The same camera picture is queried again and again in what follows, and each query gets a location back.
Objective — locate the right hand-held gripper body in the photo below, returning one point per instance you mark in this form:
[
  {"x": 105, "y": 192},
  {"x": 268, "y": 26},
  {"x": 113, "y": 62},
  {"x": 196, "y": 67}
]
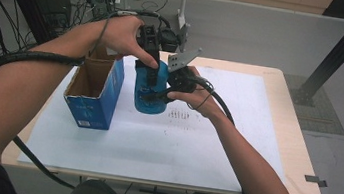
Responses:
[{"x": 182, "y": 68}]

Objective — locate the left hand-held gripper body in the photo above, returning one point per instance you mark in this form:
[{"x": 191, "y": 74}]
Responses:
[{"x": 150, "y": 42}]

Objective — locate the blue plastic bottle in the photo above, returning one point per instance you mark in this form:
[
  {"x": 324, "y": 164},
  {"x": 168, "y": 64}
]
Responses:
[{"x": 149, "y": 104}]

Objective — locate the blue cardboard box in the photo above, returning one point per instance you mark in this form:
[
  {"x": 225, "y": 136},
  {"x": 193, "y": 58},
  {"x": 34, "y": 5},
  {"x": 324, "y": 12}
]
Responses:
[{"x": 99, "y": 101}]

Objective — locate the person's left hand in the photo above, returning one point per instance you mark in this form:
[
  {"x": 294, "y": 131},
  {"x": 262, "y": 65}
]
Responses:
[{"x": 122, "y": 36}]

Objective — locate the person's right hand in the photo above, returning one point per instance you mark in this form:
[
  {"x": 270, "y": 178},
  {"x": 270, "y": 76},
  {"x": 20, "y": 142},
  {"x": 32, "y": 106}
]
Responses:
[{"x": 198, "y": 98}]

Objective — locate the white table mat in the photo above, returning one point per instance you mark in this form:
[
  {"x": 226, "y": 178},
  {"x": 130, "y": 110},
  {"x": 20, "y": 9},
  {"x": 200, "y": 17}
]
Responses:
[{"x": 169, "y": 150}]

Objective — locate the black computer case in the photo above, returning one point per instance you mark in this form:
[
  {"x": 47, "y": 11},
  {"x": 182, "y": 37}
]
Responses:
[{"x": 54, "y": 7}]

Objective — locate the grey tape strip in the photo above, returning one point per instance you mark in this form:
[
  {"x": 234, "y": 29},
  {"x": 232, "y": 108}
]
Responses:
[{"x": 315, "y": 180}]

